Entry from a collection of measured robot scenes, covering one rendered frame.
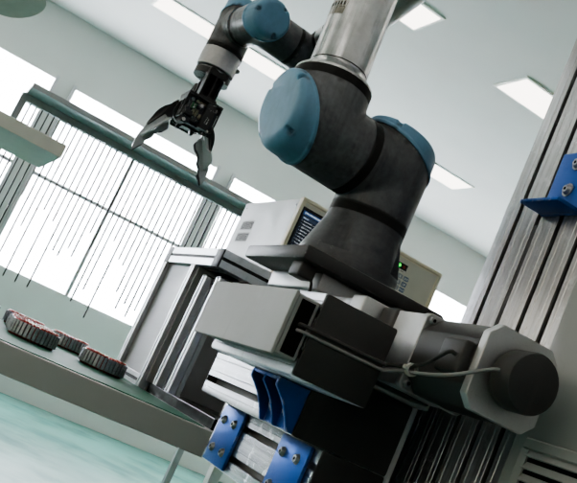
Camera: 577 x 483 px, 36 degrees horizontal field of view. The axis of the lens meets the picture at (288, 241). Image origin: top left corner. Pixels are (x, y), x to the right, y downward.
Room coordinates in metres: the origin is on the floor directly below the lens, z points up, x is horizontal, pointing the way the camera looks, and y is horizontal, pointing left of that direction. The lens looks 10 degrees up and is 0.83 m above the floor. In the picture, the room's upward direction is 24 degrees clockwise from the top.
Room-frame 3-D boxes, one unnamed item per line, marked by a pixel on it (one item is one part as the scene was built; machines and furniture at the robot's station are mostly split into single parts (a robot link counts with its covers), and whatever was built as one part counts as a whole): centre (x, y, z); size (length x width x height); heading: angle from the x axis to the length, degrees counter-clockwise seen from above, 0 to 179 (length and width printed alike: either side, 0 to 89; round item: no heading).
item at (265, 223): (2.37, -0.12, 1.22); 0.44 x 0.39 x 0.20; 112
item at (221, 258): (2.36, -0.11, 1.09); 0.68 x 0.44 x 0.05; 112
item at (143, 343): (2.32, 0.22, 0.91); 0.28 x 0.03 x 0.32; 22
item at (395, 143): (1.26, -0.08, 1.20); 0.13 x 0.12 x 0.14; 118
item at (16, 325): (1.96, 0.41, 0.77); 0.11 x 0.11 x 0.04
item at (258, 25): (1.56, 0.20, 1.45); 0.11 x 0.11 x 0.08; 28
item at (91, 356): (2.10, 0.27, 0.77); 0.11 x 0.11 x 0.04
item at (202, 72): (1.63, 0.26, 1.29); 0.09 x 0.08 x 0.12; 20
